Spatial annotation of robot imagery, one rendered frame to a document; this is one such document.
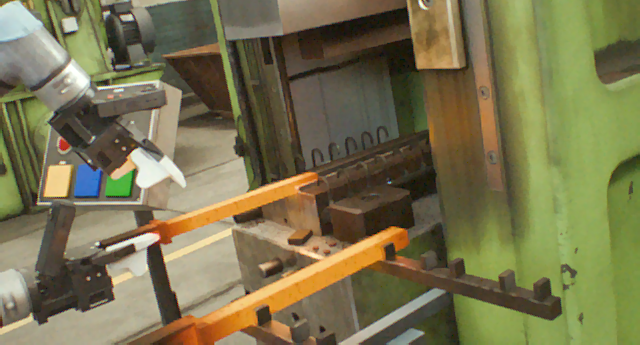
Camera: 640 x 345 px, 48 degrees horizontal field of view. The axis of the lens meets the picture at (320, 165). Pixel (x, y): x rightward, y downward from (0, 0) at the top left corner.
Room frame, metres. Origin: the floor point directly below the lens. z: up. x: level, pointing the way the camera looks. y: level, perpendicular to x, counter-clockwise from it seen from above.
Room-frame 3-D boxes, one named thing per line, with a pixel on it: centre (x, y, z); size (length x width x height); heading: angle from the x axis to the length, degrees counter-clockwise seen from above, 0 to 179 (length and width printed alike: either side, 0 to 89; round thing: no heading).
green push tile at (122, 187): (1.54, 0.44, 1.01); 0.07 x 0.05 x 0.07; 59
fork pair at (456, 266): (0.76, -0.04, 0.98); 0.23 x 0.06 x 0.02; 127
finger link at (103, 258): (1.04, 0.35, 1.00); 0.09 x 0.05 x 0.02; 121
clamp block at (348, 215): (1.16, -0.07, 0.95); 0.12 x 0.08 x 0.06; 124
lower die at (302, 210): (1.39, -0.10, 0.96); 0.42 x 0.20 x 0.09; 124
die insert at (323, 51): (1.39, -0.15, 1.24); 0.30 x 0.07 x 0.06; 124
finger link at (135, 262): (1.07, 0.31, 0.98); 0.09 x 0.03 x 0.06; 121
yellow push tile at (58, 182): (1.64, 0.61, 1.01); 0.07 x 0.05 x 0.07; 59
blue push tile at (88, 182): (1.59, 0.52, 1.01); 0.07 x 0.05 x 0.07; 59
